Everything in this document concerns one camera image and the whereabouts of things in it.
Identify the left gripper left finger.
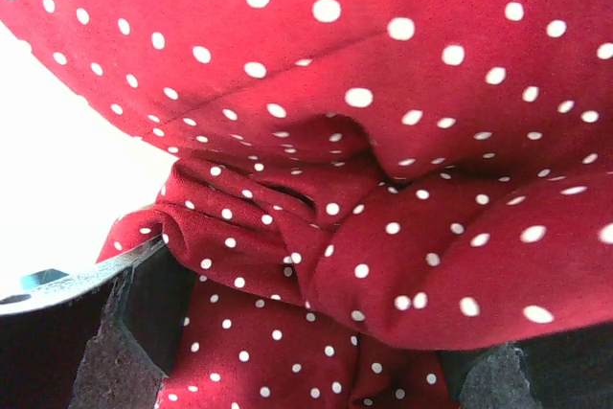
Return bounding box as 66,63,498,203
1,238,196,408

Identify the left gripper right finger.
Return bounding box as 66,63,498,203
439,327,612,409

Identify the red dotted garment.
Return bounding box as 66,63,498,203
1,0,612,408

